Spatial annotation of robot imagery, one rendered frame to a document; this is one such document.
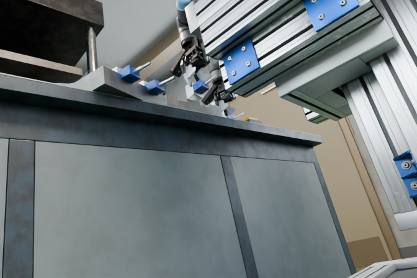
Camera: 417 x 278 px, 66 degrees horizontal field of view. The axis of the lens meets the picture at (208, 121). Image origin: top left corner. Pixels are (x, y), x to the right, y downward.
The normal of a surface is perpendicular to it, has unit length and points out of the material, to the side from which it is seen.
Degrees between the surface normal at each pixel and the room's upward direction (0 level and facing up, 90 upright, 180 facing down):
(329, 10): 90
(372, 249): 90
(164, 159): 90
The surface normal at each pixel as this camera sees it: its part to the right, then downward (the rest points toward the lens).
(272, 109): -0.67, -0.16
